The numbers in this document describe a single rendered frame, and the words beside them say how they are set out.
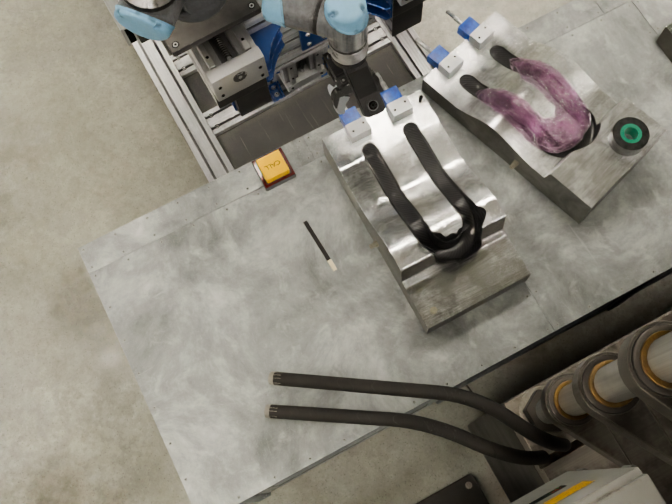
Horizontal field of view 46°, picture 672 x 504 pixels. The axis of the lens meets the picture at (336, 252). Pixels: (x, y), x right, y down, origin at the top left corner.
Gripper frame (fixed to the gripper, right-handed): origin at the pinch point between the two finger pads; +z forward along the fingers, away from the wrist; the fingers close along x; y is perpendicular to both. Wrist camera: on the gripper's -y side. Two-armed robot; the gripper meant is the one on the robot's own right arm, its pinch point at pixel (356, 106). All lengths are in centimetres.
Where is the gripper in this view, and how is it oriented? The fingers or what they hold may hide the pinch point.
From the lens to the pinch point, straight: 172.7
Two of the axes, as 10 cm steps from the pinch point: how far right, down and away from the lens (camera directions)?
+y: -4.6, -8.4, 2.7
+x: -8.8, 4.6, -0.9
